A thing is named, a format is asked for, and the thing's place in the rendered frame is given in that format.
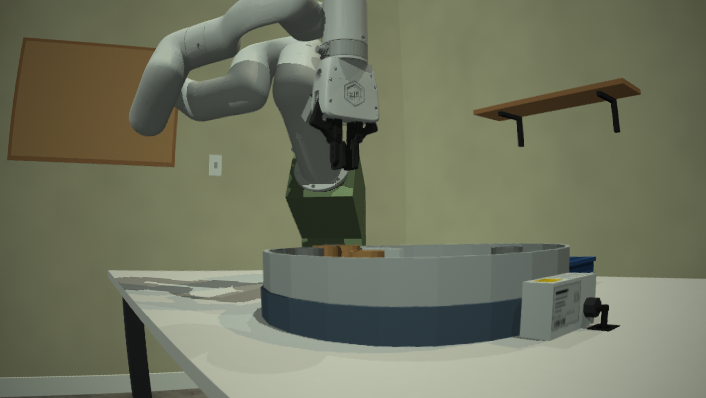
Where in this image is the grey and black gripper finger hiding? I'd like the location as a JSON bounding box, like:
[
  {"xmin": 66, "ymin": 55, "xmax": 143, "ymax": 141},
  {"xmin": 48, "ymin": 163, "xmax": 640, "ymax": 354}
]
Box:
[
  {"xmin": 343, "ymin": 121, "xmax": 378, "ymax": 171},
  {"xmin": 309, "ymin": 97, "xmax": 346, "ymax": 170}
]

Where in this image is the bronze bushing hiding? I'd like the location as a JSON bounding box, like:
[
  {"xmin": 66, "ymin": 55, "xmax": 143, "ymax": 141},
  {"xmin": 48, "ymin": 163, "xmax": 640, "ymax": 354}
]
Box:
[
  {"xmin": 313, "ymin": 245, "xmax": 338, "ymax": 257},
  {"xmin": 338, "ymin": 245, "xmax": 360, "ymax": 257},
  {"xmin": 349, "ymin": 250, "xmax": 385, "ymax": 258}
]

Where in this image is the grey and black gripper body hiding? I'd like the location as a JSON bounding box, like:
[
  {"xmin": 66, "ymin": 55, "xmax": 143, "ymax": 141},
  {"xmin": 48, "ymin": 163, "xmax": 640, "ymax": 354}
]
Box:
[{"xmin": 312, "ymin": 55, "xmax": 379, "ymax": 126}]

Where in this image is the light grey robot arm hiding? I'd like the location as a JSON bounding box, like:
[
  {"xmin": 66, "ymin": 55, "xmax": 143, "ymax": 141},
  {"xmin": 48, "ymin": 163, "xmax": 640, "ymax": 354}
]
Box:
[{"xmin": 129, "ymin": 0, "xmax": 368, "ymax": 192}]

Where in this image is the blue plastic crate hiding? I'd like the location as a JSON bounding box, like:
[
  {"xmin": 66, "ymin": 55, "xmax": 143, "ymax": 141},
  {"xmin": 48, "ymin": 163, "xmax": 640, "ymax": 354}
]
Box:
[{"xmin": 569, "ymin": 257, "xmax": 596, "ymax": 273}]

